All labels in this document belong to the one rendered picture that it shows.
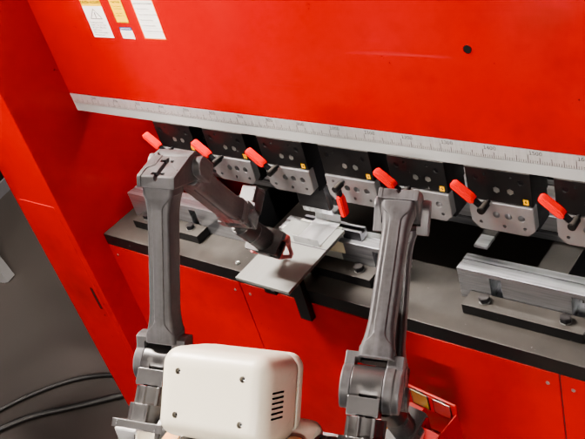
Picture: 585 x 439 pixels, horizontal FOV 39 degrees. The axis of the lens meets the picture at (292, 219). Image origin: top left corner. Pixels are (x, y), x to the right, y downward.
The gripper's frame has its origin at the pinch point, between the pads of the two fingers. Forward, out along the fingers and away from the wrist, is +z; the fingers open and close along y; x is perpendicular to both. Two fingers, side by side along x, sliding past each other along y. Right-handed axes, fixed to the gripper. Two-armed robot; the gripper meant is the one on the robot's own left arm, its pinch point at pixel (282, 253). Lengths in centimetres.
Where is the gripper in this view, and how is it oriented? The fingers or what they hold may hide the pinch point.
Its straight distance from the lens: 213.4
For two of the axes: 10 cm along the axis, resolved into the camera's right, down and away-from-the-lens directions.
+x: -3.6, 9.0, -2.3
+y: -7.8, -1.7, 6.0
